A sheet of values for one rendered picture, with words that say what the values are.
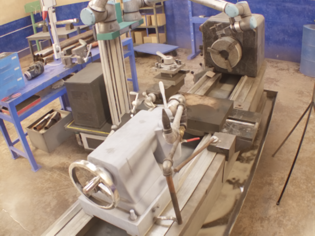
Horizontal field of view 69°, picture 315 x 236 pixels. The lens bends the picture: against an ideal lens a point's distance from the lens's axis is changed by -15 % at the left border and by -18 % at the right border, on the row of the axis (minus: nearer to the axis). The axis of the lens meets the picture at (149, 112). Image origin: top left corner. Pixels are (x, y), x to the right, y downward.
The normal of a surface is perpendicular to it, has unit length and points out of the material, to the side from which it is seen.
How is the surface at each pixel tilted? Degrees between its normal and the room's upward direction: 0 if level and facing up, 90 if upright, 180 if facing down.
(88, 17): 94
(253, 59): 90
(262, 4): 90
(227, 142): 0
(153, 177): 66
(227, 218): 0
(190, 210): 0
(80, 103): 90
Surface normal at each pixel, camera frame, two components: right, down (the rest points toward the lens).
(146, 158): 0.80, -0.05
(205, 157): -0.11, -0.87
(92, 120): -0.36, 0.48
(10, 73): 0.85, 0.17
